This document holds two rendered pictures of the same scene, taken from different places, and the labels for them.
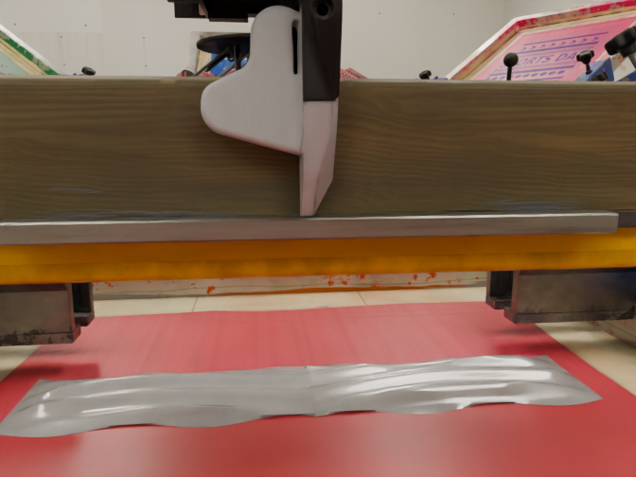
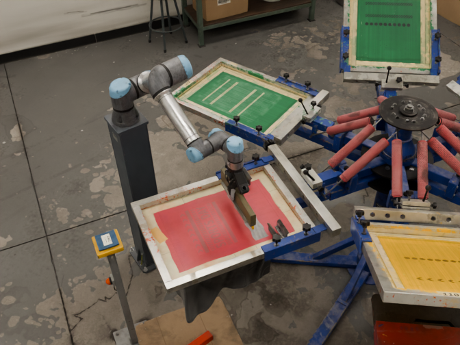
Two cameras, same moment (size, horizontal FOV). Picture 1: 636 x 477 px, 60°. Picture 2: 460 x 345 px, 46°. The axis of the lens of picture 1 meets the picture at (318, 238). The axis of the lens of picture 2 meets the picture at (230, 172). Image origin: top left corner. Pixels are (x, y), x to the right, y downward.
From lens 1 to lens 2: 259 cm
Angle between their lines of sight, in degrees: 71
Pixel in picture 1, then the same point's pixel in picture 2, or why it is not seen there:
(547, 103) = (244, 208)
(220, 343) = (257, 200)
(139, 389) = not seen: hidden behind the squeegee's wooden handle
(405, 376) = not seen: hidden behind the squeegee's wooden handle
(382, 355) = (260, 218)
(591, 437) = (245, 238)
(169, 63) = not seen: outside the picture
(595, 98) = (246, 211)
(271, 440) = (234, 213)
